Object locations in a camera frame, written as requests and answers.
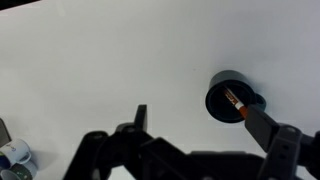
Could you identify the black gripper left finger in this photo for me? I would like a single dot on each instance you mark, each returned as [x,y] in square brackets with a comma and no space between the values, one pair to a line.
[141,117]

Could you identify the orange capped sharpie marker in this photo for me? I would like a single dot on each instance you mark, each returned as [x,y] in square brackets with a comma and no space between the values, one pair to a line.
[230,96]

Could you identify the dark teal speckled mug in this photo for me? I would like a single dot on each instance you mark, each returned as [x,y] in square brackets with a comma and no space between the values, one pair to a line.
[226,76]

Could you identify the white printed mug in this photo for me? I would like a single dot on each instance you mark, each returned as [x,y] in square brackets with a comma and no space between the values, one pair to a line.
[17,150]

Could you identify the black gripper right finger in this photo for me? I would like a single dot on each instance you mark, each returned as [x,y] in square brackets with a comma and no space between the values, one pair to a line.
[263,128]

